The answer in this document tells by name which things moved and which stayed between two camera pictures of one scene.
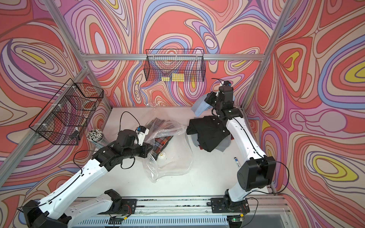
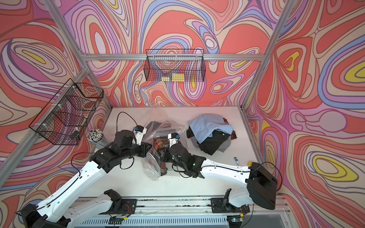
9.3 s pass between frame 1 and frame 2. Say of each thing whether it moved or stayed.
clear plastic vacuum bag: moved
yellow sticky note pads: stayed
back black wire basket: stayed
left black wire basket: stayed
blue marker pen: stayed
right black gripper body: moved
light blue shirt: moved
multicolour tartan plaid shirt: moved
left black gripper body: stayed
